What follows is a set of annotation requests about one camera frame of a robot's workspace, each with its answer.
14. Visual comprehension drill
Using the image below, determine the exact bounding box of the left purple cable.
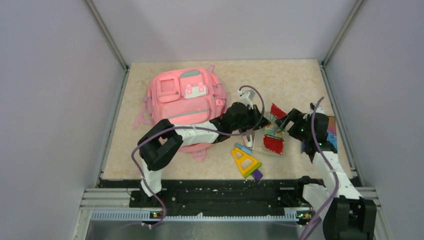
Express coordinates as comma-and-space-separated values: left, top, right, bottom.
131, 84, 266, 229

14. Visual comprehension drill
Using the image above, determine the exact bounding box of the colourful thin book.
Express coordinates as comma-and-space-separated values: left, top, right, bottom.
300, 113, 338, 156

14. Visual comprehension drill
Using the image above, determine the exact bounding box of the pink student backpack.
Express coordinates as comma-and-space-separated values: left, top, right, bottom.
132, 64, 229, 163

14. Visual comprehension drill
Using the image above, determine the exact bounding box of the small blue stapler piece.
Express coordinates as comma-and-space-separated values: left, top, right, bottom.
234, 143, 252, 155

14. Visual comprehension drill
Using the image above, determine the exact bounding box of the yellow green purple block toy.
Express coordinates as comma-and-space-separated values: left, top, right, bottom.
231, 147, 264, 181

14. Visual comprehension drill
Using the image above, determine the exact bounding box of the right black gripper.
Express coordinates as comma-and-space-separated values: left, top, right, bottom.
275, 108, 312, 142

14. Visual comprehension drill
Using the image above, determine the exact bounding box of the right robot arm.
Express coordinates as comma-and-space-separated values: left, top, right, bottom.
275, 106, 377, 240

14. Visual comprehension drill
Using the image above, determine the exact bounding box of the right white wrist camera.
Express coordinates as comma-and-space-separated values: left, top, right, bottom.
309, 102, 322, 115

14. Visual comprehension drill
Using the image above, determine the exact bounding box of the red keyboard booklet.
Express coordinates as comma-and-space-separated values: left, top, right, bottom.
263, 103, 287, 155

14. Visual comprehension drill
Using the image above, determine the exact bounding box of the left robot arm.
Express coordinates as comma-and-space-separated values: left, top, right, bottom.
131, 102, 270, 207

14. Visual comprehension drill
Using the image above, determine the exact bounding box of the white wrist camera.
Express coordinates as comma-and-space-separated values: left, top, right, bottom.
309, 102, 322, 115
237, 89, 256, 109

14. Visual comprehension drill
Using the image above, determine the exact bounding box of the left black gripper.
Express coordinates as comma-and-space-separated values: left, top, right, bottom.
231, 104, 271, 132

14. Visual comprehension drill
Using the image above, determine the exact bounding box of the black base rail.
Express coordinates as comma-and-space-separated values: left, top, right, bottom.
100, 176, 324, 217

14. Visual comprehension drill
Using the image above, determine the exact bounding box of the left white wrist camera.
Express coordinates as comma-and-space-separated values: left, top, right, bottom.
237, 89, 256, 109

